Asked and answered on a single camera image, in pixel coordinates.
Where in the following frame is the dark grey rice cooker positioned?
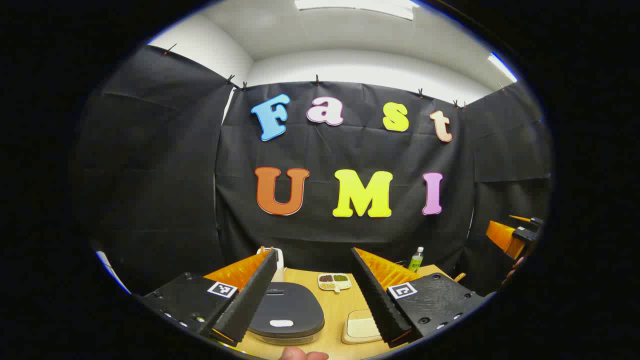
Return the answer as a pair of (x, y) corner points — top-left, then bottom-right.
(247, 281), (326, 346)

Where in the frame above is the ceiling light panel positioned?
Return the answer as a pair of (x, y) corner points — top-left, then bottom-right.
(487, 51), (519, 84)
(294, 0), (421, 21)

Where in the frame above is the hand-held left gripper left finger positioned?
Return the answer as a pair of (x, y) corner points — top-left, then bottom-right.
(142, 247), (279, 347)

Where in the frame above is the cream rectangular dish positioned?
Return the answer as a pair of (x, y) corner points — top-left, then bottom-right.
(341, 309), (383, 345)

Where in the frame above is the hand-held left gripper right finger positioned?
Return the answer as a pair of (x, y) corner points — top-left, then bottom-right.
(351, 247), (487, 349)

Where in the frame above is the black backdrop cloth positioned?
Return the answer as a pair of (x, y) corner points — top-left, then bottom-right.
(75, 44), (553, 296)

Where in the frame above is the white divided dish with grains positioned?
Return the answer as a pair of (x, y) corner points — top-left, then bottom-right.
(318, 273), (352, 292)

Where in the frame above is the white utensil holder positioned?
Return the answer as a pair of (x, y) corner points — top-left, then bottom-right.
(256, 246), (285, 283)

